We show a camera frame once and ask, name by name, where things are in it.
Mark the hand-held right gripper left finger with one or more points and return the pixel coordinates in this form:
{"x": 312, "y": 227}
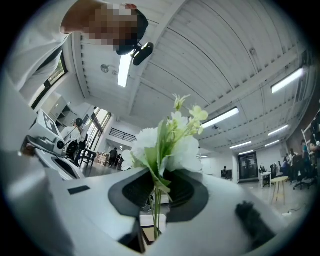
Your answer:
{"x": 100, "y": 200}

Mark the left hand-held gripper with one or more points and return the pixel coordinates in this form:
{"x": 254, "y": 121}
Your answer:
{"x": 45, "y": 132}

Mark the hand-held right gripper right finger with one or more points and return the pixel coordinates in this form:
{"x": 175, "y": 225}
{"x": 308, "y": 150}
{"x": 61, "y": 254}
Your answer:
{"x": 220, "y": 212}

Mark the white artificial flowers bunch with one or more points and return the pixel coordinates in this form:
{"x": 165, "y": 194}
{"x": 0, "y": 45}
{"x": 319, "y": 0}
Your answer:
{"x": 185, "y": 150}

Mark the black square table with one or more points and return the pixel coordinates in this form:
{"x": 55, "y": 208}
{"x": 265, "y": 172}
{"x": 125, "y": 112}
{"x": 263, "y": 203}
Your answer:
{"x": 87, "y": 156}

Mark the black double door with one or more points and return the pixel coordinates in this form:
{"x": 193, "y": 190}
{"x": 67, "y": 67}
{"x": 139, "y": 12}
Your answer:
{"x": 247, "y": 165}

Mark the small white desk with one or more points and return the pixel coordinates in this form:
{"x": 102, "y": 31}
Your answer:
{"x": 265, "y": 174}

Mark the round wooden stool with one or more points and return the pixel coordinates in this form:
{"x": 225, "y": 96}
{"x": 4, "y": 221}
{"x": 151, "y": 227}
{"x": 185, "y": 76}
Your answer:
{"x": 280, "y": 179}

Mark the dark framed window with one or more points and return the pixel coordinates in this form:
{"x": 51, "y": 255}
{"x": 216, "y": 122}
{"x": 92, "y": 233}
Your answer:
{"x": 56, "y": 72}

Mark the person's grey shirt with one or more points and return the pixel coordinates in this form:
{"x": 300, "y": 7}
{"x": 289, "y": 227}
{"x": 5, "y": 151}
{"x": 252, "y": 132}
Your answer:
{"x": 32, "y": 50}

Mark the group of ceiling strip lights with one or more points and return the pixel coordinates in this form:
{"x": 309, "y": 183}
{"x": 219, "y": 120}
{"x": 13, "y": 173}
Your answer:
{"x": 287, "y": 80}

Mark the person's head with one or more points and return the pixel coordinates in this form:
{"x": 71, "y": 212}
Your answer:
{"x": 112, "y": 25}

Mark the white wall fan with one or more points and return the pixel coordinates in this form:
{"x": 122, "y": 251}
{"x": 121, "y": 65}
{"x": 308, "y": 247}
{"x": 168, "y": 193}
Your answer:
{"x": 105, "y": 68}

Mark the black head-mounted camera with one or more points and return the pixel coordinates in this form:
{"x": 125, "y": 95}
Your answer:
{"x": 143, "y": 53}

